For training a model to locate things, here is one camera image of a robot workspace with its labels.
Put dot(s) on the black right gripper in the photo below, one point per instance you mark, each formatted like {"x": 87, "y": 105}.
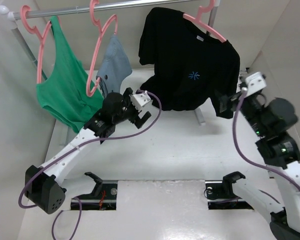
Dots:
{"x": 223, "y": 99}

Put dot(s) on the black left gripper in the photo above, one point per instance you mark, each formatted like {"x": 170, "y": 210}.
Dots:
{"x": 127, "y": 100}

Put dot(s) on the black t shirt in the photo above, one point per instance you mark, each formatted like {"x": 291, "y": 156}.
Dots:
{"x": 189, "y": 65}

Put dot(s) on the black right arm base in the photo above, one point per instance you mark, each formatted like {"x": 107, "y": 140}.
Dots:
{"x": 220, "y": 195}

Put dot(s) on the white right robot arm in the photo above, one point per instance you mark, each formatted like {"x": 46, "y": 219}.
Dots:
{"x": 281, "y": 157}

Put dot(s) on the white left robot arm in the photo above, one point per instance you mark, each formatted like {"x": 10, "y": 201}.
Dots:
{"x": 43, "y": 184}

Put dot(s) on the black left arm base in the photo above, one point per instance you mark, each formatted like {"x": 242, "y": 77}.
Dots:
{"x": 103, "y": 196}

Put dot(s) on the blue denim garment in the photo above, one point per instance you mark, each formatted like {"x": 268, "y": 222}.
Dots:
{"x": 115, "y": 67}

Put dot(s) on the green tank top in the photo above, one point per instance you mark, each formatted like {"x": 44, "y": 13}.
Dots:
{"x": 63, "y": 93}

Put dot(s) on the silver clothes rack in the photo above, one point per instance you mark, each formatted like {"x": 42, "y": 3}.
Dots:
{"x": 12, "y": 17}

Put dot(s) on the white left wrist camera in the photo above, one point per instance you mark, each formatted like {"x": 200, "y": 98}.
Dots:
{"x": 140, "y": 100}

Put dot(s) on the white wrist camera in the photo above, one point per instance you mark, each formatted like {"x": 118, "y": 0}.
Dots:
{"x": 253, "y": 83}
{"x": 140, "y": 100}

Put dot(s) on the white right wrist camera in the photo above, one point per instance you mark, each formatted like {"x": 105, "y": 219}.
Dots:
{"x": 253, "y": 83}

